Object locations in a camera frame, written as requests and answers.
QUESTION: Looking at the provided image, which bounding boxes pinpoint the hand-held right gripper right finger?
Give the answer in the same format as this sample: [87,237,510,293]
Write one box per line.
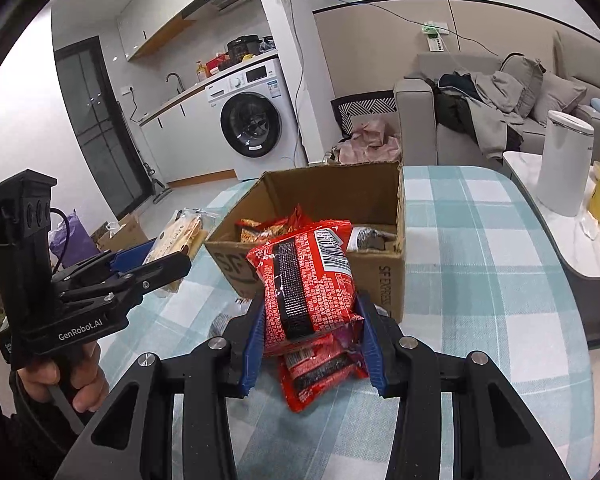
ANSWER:
[355,291,573,480]

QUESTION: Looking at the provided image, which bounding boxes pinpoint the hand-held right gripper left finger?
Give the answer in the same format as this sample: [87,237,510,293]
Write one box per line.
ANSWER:
[62,297,268,480]

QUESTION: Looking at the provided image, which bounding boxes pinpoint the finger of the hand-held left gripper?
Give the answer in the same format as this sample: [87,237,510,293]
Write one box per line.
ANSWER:
[50,241,156,291]
[55,252,193,311]

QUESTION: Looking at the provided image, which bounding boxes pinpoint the red noodle packet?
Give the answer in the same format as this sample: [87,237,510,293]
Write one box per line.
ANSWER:
[245,220,366,358]
[277,332,371,413]
[275,205,316,236]

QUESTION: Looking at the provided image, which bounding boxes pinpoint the brown cardboard box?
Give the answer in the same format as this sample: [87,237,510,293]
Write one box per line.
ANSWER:
[203,161,407,323]

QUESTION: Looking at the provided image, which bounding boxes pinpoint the orange red snack packet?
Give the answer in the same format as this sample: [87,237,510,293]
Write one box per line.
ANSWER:
[237,216,281,245]

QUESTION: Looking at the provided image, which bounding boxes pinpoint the black silver snack packet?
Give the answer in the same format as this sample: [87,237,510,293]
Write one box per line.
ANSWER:
[347,226,398,253]

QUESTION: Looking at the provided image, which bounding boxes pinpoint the person's left forearm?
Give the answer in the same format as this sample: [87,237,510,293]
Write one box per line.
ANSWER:
[0,375,96,480]

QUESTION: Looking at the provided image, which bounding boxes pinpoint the person's left hand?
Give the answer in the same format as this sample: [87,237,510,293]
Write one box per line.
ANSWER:
[17,341,111,412]

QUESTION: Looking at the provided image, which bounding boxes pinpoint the floor cardboard box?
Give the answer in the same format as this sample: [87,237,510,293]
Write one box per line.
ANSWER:
[91,212,148,256]

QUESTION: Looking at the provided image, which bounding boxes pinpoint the clear biscuit bag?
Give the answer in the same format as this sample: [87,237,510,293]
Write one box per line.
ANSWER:
[142,208,221,295]

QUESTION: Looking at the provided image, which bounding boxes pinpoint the floor mop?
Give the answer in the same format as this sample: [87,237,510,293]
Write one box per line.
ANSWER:
[142,160,173,203]

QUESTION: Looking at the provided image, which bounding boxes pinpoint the white kitchen counter cabinet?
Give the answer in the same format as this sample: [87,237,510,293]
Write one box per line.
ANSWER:
[139,82,238,187]

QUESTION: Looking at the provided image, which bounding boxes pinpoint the dark glass door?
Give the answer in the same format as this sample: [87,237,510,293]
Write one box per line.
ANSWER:
[54,35,148,221]

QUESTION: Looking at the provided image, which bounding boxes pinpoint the white washing machine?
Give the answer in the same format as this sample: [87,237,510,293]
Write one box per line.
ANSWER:
[209,57,308,183]

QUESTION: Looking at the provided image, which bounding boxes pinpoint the marble side table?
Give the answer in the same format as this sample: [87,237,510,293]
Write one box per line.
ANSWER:
[502,151,600,346]

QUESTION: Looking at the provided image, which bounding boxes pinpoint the pink cloth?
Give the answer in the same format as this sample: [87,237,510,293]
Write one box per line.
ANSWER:
[332,115,403,166]

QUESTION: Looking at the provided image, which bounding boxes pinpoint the white upper cabinets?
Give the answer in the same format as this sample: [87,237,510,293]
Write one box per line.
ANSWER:
[115,0,261,61]

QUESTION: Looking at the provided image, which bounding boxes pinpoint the grey sofa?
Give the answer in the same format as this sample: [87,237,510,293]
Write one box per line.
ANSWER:
[392,27,600,171]

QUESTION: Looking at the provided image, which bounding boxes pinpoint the black pressure cooker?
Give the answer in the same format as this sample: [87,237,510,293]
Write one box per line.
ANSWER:
[227,35,263,61]

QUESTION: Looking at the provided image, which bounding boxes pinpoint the black patterned basket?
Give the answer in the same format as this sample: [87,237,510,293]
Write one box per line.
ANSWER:
[331,91,398,136]

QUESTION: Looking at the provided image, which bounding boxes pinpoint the dark jacket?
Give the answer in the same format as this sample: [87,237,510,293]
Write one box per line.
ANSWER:
[427,74,486,133]

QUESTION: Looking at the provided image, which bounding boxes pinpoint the grey garment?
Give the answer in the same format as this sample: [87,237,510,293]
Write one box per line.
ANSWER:
[467,71,526,161]

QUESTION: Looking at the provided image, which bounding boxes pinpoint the white cylindrical bin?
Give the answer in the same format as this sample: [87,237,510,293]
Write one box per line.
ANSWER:
[536,110,595,218]

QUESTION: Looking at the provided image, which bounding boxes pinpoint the large grey pillow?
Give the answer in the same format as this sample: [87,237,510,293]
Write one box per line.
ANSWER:
[500,52,546,118]

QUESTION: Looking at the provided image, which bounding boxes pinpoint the small grey pillow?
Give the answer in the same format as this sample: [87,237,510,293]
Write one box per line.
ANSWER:
[530,72,588,121]

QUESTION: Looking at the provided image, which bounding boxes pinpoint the green wall charger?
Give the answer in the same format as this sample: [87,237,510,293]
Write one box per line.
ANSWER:
[420,21,451,53]

